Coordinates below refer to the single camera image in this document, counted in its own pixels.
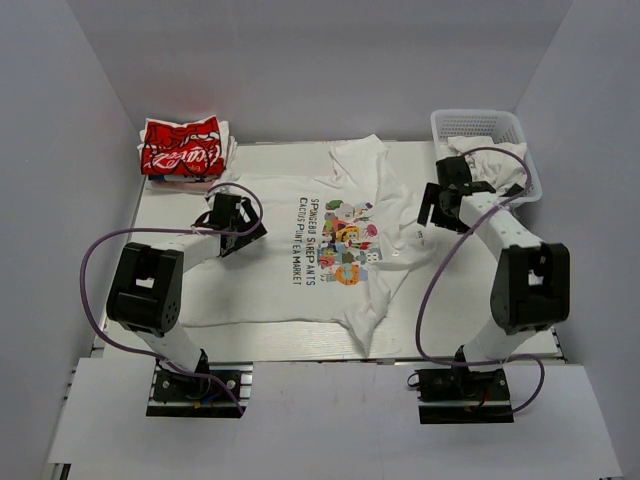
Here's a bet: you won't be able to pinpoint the white perforated plastic basket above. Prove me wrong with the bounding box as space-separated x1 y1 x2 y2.
431 109 542 206

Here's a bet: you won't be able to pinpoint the white folded shirts under stack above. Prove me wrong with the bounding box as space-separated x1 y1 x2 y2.
138 115 237 194

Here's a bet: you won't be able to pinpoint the white SpongeBob print t-shirt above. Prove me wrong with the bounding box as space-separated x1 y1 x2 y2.
180 135 434 352

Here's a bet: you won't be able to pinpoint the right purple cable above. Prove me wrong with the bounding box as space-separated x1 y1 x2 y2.
414 146 546 412

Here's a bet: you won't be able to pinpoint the red Coca-Cola folded t-shirt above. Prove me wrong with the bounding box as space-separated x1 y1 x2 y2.
139 116 228 178

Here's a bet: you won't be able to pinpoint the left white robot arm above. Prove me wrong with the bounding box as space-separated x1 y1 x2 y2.
106 193 267 399

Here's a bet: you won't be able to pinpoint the white crumpled shirt in basket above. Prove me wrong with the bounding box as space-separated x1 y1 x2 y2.
447 136 527 196

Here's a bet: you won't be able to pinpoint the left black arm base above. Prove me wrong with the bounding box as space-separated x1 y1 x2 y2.
146 362 254 419

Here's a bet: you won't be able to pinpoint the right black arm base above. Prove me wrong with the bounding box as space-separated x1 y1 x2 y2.
407 367 514 425

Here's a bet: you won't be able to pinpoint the dark green garment in basket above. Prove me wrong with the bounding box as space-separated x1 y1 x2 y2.
503 184 524 198

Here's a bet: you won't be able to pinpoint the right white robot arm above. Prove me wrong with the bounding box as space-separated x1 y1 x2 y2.
418 153 571 399

